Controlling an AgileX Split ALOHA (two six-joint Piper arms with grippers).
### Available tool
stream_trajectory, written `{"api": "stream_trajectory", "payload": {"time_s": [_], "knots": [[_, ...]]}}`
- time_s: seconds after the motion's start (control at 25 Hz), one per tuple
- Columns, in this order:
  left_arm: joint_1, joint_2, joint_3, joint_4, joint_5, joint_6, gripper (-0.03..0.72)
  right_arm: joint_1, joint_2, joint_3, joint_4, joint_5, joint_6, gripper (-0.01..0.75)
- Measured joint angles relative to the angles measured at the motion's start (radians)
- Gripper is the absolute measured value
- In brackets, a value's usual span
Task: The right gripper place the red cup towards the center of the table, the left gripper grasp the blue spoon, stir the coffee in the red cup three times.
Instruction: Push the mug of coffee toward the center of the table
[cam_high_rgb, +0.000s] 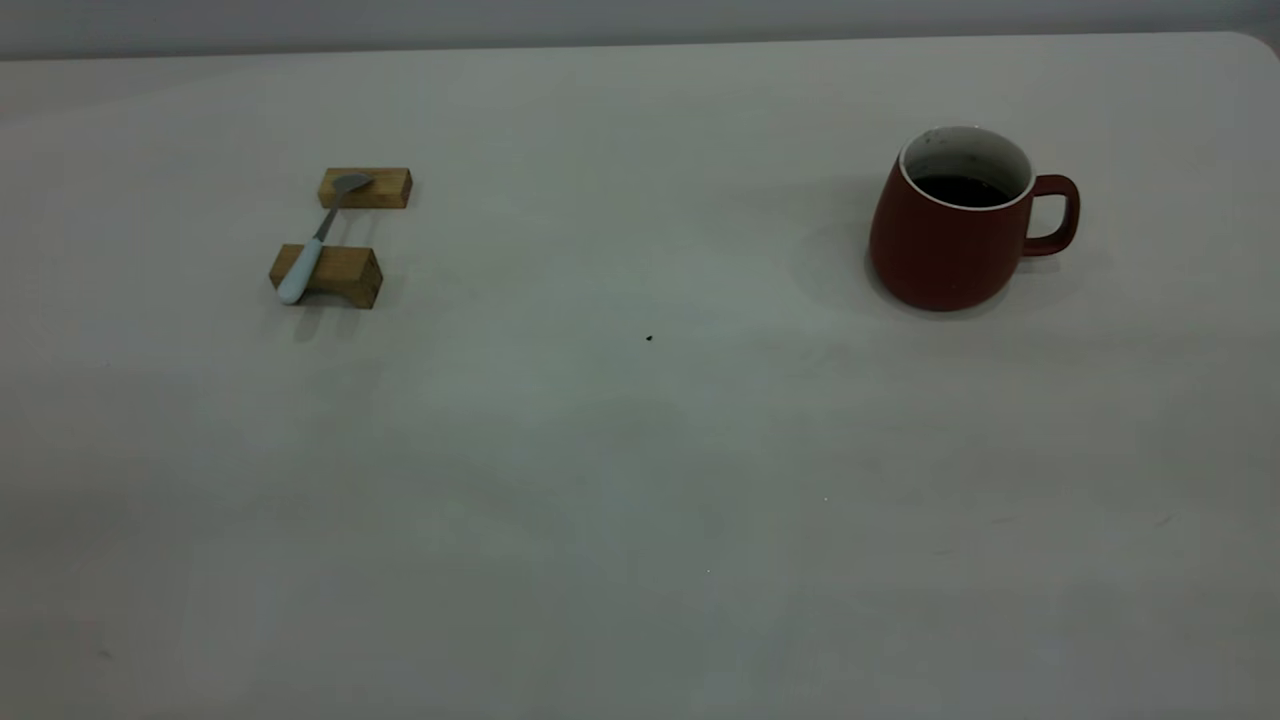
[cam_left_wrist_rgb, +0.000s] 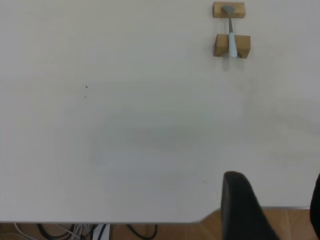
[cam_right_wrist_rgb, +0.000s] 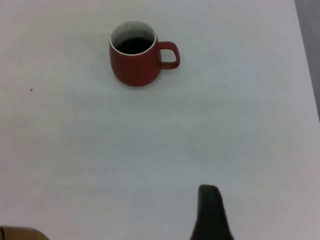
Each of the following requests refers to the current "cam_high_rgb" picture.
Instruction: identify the red ceramic mug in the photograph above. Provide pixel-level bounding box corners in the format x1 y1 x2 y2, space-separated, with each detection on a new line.
868 125 1082 313

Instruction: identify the spoon with pale blue handle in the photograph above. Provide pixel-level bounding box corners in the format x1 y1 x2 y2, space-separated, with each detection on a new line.
276 172 375 306

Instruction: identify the flat wooden block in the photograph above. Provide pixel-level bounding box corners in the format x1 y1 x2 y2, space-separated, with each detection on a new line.
318 167 414 210

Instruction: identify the arched wooden block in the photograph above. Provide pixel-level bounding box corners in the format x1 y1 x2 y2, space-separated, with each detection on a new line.
268 243 385 310

